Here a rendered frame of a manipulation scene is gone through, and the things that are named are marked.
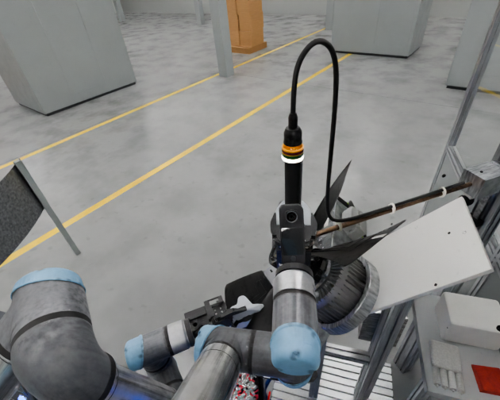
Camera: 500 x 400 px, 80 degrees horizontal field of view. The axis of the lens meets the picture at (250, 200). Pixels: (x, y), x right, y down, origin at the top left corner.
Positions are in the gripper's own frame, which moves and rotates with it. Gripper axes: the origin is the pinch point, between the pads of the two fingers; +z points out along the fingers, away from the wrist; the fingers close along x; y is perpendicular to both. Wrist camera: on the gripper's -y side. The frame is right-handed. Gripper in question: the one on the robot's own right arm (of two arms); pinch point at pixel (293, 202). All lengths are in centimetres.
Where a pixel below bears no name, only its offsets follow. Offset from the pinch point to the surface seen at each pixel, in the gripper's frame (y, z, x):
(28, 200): 78, 95, -188
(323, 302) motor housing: 35.7, -3.7, 9.1
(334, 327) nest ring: 41.2, -8.2, 12.3
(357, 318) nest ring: 37.1, -7.4, 18.4
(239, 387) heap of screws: 63, -19, -17
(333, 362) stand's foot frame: 140, 23, 25
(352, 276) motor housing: 31.3, 2.8, 18.0
